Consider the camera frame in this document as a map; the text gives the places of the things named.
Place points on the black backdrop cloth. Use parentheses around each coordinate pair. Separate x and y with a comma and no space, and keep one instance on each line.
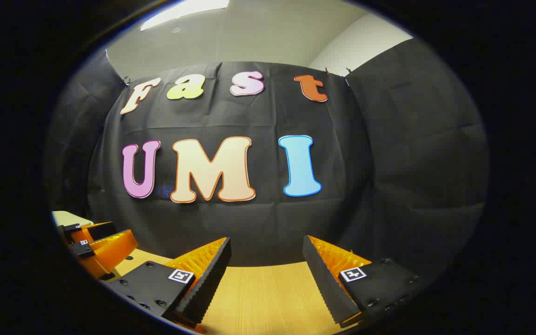
(249,223)

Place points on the ceiling light panel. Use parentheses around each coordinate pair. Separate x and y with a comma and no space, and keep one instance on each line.
(184,11)

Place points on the wooden desktop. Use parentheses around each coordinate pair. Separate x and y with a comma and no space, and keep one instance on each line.
(263,298)

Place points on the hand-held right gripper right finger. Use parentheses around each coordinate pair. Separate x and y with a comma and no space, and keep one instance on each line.
(326,288)

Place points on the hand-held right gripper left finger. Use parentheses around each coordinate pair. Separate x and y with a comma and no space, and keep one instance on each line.
(212,279)

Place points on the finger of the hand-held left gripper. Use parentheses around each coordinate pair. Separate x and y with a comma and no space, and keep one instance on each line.
(110,249)
(96,231)

